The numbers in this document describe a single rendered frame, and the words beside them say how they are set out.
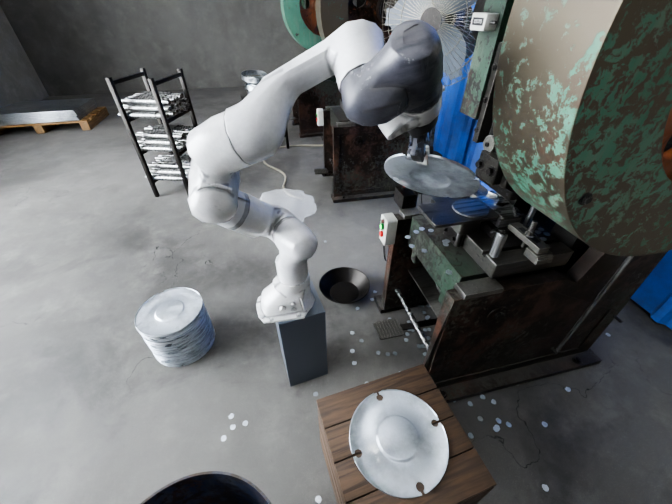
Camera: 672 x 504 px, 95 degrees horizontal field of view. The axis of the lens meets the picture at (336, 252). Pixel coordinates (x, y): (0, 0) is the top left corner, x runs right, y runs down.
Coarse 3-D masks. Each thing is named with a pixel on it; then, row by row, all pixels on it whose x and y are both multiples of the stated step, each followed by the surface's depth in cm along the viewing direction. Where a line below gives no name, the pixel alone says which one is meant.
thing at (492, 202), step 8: (488, 200) 116; (496, 200) 116; (504, 200) 115; (496, 208) 111; (504, 208) 111; (512, 208) 111; (504, 216) 107; (512, 216) 108; (520, 216) 109; (496, 224) 110; (504, 224) 109
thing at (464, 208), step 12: (432, 204) 113; (444, 204) 113; (456, 204) 112; (468, 204) 112; (480, 204) 112; (432, 216) 107; (444, 216) 107; (456, 216) 107; (468, 216) 106; (480, 216) 106; (492, 216) 107; (444, 228) 119; (456, 228) 112; (468, 228) 110; (456, 240) 113
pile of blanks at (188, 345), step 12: (204, 312) 149; (192, 324) 139; (204, 324) 148; (144, 336) 135; (168, 336) 134; (180, 336) 137; (192, 336) 142; (204, 336) 149; (156, 348) 139; (168, 348) 138; (180, 348) 142; (192, 348) 146; (204, 348) 151; (168, 360) 146; (180, 360) 145; (192, 360) 149
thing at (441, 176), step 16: (400, 160) 89; (432, 160) 82; (448, 160) 80; (400, 176) 100; (416, 176) 98; (432, 176) 94; (448, 176) 89; (464, 176) 85; (432, 192) 105; (448, 192) 100; (464, 192) 96
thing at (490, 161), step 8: (488, 136) 101; (488, 144) 101; (488, 152) 101; (480, 160) 103; (488, 160) 100; (496, 160) 96; (480, 168) 104; (488, 168) 99; (496, 168) 97; (480, 176) 105; (488, 176) 101; (496, 176) 98; (504, 176) 98; (496, 184) 100; (504, 184) 99
